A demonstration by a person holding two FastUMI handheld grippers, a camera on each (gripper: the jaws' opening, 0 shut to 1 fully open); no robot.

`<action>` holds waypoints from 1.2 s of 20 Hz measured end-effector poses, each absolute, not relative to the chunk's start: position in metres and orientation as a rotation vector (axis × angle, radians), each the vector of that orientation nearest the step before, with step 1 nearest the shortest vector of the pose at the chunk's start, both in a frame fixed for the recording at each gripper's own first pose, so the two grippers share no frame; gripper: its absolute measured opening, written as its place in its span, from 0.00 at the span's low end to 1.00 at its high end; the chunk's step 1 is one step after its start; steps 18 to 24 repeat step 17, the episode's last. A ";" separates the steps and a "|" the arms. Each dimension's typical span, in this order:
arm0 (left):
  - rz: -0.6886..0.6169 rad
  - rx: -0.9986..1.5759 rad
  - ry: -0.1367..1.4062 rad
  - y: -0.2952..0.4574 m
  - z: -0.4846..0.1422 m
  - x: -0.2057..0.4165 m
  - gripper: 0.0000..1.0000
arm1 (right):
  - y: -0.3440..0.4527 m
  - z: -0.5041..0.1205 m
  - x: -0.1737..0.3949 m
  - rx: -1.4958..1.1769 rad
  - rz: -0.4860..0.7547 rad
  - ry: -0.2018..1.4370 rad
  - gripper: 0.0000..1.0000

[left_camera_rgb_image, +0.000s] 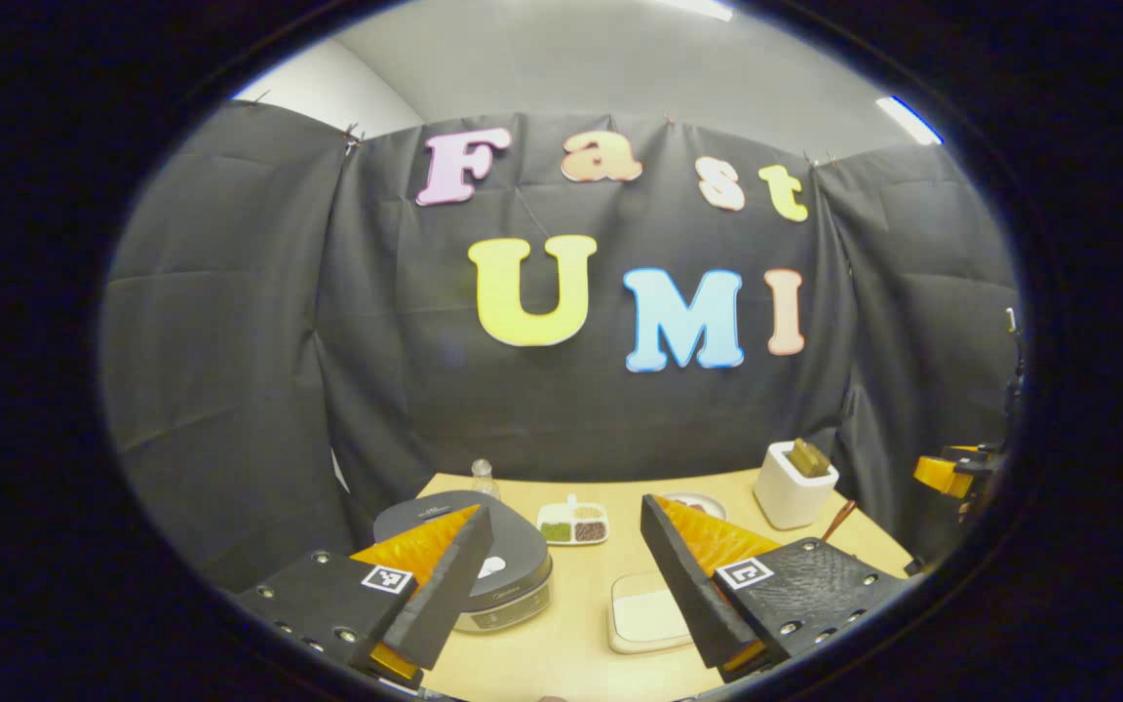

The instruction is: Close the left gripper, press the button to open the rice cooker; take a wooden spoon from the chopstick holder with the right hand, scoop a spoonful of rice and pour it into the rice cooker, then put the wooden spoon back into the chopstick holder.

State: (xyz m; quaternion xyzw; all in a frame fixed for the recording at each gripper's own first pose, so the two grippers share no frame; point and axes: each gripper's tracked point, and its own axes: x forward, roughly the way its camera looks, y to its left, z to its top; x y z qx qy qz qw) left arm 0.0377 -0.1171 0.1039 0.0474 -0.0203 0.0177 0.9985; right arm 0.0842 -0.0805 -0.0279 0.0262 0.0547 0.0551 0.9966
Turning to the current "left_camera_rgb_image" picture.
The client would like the brown toast slice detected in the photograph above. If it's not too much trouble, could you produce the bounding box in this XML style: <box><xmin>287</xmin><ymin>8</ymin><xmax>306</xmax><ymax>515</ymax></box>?
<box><xmin>786</xmin><ymin>438</ymin><xmax>833</xmax><ymax>479</ymax></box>

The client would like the dark grey rice cooker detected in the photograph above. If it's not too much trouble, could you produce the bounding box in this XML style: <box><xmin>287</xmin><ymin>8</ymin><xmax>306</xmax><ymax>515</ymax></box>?
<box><xmin>373</xmin><ymin>490</ymin><xmax>555</xmax><ymax>635</ymax></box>

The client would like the white round plate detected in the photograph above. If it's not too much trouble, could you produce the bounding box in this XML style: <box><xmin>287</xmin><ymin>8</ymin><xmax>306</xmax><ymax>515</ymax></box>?
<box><xmin>664</xmin><ymin>492</ymin><xmax>728</xmax><ymax>523</ymax></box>

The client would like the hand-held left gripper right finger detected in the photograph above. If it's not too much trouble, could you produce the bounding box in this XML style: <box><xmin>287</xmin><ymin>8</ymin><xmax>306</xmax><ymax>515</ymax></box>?
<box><xmin>639</xmin><ymin>494</ymin><xmax>909</xmax><ymax>683</ymax></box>

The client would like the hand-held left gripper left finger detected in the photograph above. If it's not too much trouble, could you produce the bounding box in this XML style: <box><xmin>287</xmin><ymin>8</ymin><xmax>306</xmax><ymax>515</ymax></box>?
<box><xmin>230</xmin><ymin>504</ymin><xmax>494</xmax><ymax>688</ymax></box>

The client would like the rectangular tray of rice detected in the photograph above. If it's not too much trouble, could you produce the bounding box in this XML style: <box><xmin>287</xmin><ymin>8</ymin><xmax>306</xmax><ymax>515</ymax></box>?
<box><xmin>606</xmin><ymin>571</ymin><xmax>697</xmax><ymax>655</ymax></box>

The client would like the ceiling light panel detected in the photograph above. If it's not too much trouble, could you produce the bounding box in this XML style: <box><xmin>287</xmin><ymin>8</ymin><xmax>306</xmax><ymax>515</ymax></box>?
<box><xmin>659</xmin><ymin>0</ymin><xmax>736</xmax><ymax>22</ymax></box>
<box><xmin>876</xmin><ymin>95</ymin><xmax>945</xmax><ymax>147</ymax></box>

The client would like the white toaster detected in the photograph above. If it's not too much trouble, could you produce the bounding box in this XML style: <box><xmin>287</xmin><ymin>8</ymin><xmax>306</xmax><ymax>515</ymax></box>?
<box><xmin>754</xmin><ymin>441</ymin><xmax>840</xmax><ymax>531</ymax></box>

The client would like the white divided dish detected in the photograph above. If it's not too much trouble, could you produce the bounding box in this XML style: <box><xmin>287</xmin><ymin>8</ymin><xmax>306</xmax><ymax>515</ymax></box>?
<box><xmin>536</xmin><ymin>493</ymin><xmax>610</xmax><ymax>546</ymax></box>

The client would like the dark wooden spoon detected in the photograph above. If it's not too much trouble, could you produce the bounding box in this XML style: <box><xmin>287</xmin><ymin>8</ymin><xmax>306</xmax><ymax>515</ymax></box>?
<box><xmin>820</xmin><ymin>500</ymin><xmax>857</xmax><ymax>544</ymax></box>

